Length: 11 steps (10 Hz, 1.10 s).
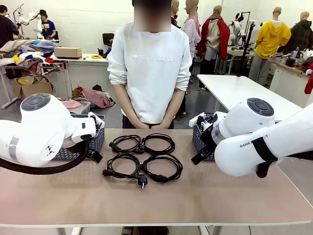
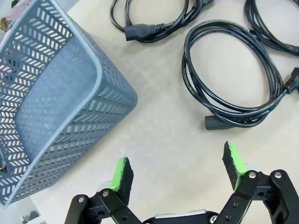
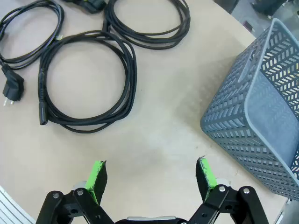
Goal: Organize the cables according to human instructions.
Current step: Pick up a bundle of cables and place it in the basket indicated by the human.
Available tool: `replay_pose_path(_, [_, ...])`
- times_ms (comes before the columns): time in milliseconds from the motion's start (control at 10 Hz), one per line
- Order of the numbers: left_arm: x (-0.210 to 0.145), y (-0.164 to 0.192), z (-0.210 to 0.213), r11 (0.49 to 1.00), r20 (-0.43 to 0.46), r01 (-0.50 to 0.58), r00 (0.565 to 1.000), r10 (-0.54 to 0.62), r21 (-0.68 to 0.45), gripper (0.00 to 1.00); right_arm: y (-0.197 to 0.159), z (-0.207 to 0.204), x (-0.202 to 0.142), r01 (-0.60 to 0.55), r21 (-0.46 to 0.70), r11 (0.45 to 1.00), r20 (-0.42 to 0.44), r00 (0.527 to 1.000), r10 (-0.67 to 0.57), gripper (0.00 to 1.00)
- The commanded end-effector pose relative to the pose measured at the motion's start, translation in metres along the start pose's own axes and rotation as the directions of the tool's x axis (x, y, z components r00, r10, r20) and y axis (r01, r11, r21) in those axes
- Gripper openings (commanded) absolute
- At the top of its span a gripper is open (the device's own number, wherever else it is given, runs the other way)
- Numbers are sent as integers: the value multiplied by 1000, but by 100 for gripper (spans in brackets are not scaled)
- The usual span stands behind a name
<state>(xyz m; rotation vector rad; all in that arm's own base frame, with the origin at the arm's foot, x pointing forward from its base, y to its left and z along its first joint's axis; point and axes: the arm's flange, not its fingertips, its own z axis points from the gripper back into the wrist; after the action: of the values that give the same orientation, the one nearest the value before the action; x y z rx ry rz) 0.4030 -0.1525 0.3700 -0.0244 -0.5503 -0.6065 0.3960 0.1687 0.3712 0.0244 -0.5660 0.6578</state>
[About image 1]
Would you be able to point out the yellow tape roll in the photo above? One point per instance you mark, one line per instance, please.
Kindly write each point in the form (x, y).
(96, 56)

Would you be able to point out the red hanging cloth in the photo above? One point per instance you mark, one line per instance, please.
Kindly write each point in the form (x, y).
(309, 80)

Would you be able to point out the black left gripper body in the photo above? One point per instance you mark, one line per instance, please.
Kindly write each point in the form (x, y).
(98, 129)

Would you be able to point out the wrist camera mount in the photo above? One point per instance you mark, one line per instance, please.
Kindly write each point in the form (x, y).
(94, 117)
(195, 120)

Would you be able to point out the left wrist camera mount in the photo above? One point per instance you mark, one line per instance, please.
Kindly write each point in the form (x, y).
(94, 117)

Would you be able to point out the white humanoid robot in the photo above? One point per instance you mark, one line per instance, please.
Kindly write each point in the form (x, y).
(237, 27)

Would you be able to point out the open cardboard box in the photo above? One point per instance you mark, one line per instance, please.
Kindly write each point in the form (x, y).
(34, 89)

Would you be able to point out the mannequin in red cape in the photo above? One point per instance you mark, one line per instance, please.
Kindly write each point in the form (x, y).
(216, 36)

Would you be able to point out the mannequin in dark jacket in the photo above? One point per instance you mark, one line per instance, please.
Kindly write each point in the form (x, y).
(302, 34)

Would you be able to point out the person's left hand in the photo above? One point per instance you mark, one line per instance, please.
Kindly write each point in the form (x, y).
(160, 125)

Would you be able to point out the mannequin in yellow hoodie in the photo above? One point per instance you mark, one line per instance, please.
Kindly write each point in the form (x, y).
(271, 39)

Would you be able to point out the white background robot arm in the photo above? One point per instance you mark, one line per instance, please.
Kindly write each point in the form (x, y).
(34, 20)

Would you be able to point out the black office chair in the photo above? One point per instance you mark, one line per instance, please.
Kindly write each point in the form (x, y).
(108, 39)

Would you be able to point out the black tripod stand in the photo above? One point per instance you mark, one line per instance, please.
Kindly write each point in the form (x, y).
(248, 44)

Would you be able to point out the person's right hand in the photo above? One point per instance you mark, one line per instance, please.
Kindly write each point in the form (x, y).
(143, 125)

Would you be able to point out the person in blue shirt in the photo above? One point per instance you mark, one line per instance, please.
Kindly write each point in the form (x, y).
(47, 27)

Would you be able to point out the long white table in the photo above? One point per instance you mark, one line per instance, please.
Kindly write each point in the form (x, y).
(85, 63)

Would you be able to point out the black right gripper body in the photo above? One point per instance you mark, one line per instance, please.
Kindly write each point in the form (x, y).
(207, 137)

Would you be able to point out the person in black top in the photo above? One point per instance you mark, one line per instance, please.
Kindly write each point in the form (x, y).
(7, 27)

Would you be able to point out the mannequin in dark red top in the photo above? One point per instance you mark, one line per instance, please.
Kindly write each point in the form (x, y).
(174, 14)

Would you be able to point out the light pink cloth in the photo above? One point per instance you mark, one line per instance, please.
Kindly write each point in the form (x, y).
(71, 103)

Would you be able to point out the person's left forearm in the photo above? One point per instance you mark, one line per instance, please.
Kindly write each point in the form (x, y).
(173, 105)

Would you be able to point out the flat cardboard box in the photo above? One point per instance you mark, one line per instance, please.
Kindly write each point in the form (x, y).
(68, 52)

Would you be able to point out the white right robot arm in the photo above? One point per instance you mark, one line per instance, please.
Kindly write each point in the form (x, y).
(244, 151)

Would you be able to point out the mannequin in pink shirt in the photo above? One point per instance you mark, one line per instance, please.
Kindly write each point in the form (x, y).
(192, 31)

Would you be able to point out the dark blue plastic basket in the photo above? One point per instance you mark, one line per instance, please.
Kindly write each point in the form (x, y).
(73, 151)
(196, 142)

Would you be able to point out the red checkered cloth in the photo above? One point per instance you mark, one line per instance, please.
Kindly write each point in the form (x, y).
(96, 96)

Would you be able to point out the person's right forearm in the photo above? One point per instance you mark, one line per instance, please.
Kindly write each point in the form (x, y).
(124, 102)

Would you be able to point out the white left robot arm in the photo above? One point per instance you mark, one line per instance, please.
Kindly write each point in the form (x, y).
(36, 127)

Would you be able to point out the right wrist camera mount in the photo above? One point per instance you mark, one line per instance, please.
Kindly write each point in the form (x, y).
(195, 120)

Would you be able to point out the person in white sweatshirt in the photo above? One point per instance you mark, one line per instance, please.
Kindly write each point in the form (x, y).
(149, 73)

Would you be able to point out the clear plastic storage bin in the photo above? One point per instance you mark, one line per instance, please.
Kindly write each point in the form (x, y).
(84, 107)

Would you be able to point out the pile of colourful clothes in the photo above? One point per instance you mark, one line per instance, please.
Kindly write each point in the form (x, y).
(27, 52)

